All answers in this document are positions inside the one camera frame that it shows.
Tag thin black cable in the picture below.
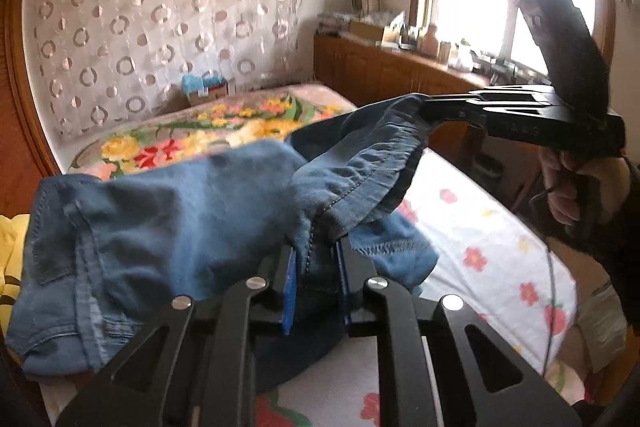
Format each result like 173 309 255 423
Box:
529 187 556 373

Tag open cardboard box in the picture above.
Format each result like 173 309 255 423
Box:
348 21 393 44

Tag pale pink bottle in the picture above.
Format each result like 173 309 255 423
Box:
422 25 441 55

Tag small cardboard box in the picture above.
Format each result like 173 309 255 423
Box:
187 82 231 108

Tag long wooden cabinet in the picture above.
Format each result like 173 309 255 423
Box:
312 32 556 208

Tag blue denim pants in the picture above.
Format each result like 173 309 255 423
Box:
5 94 441 395

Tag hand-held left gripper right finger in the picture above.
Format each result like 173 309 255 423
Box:
335 241 583 427

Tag white floral bed sheet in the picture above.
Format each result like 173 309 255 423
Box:
40 147 586 427

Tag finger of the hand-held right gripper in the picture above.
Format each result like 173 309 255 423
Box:
421 88 557 128

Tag pile of papers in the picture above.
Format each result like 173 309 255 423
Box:
316 12 356 36

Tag person's right hand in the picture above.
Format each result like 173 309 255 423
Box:
540 152 632 227

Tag floral bed blanket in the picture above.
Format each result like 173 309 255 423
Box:
65 82 358 180

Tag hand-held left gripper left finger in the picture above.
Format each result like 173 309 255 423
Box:
55 246 298 427

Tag yellow cloth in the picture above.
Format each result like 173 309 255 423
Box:
0 214 31 313

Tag sheer curtain with circle pattern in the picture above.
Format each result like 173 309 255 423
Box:
22 0 313 142

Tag blue fluffy cloth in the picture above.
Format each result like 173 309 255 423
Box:
181 71 226 94

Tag person's right forearm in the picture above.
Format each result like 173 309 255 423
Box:
565 187 640 323

